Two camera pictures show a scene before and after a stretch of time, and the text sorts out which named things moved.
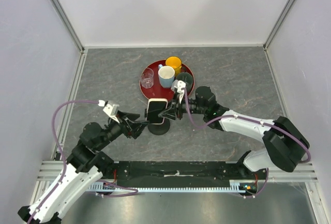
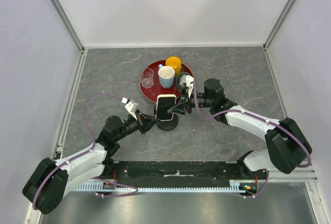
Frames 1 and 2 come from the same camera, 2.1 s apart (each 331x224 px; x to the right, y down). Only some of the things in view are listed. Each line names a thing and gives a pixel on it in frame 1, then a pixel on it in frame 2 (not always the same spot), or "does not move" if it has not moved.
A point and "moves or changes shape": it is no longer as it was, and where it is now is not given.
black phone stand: [160, 129] moves or changes shape
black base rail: [183, 174] does not move
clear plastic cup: [147, 79] does not move
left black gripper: [135, 128] → [145, 122]
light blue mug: [166, 76] does not move
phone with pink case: [155, 106] moves or changes shape
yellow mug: [176, 62] does not move
